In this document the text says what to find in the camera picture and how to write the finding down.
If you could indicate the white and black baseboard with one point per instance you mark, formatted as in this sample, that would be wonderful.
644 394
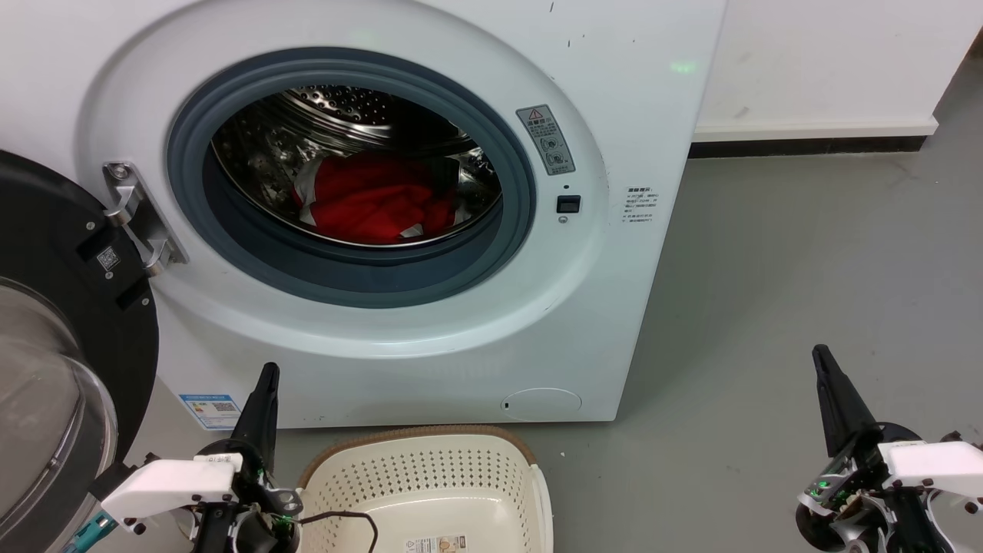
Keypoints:
806 130

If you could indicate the printed paper product label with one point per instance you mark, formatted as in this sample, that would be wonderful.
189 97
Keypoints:
435 544

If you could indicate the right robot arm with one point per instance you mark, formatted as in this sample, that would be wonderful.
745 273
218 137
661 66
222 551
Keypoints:
818 526

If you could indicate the red garment with white trim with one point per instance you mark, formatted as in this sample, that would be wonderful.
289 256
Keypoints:
369 200

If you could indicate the grey rubber door gasket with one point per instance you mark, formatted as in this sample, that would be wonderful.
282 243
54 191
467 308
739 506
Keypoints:
345 276

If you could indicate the small printed text label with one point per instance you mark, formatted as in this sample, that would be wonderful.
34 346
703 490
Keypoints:
640 204

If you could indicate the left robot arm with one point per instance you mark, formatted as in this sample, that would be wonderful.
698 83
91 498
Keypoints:
265 534

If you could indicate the cream perforated laundry basket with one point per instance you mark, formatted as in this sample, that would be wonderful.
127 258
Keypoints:
430 476

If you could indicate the blue energy label sticker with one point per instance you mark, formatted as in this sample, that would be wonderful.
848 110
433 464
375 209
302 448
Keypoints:
209 411

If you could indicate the white front-load washing machine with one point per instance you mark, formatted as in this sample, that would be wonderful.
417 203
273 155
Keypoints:
614 307

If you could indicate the black round washer door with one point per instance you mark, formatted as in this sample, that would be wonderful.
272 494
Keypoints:
46 223

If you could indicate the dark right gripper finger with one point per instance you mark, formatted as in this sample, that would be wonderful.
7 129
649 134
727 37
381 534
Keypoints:
841 407

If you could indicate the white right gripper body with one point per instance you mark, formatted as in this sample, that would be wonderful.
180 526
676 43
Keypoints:
937 465

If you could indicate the grey warning sticker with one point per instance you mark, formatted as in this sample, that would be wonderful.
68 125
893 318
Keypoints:
545 140

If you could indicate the black door latch socket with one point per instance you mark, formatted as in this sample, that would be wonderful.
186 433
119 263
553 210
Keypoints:
568 204

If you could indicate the small QR code sticker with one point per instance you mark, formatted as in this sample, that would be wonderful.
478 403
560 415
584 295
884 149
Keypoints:
108 258

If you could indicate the round white filter cover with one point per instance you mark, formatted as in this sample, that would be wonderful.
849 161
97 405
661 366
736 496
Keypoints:
541 405

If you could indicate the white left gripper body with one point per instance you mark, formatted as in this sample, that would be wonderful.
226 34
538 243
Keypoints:
169 484

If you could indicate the silver metal door hinge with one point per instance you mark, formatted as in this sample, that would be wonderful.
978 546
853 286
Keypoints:
127 201

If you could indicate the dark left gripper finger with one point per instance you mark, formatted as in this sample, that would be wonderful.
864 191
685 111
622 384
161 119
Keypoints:
259 422

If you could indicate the stainless steel washing machine drum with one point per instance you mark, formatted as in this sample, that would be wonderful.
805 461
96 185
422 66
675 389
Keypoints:
261 161

